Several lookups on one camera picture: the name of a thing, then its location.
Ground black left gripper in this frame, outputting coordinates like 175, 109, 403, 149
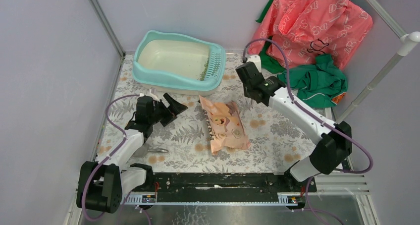
149, 93, 189, 127

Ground pink cat litter bag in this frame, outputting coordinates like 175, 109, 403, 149
199, 96, 251, 155

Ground teal litter box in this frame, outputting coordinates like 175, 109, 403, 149
132, 30, 226, 96

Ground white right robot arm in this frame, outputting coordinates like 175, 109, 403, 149
236, 62, 352, 191

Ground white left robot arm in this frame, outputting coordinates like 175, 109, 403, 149
76, 93, 187, 221

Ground grey litter scoop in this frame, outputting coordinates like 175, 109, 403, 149
132, 143, 169, 158

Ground dark green garment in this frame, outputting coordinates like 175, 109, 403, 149
251, 0, 330, 75

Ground green sweatshirt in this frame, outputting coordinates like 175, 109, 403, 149
289, 54, 348, 109

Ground pink patterned jacket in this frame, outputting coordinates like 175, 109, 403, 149
248, 0, 372, 70

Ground white pole stand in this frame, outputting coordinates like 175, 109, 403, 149
336, 31, 420, 123

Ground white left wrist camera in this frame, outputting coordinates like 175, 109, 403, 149
139, 88, 161, 102

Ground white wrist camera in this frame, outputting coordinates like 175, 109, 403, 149
139, 88, 161, 102
246, 55, 262, 72

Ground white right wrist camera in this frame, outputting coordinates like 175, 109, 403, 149
246, 55, 262, 72

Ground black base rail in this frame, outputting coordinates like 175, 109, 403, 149
135, 172, 317, 204

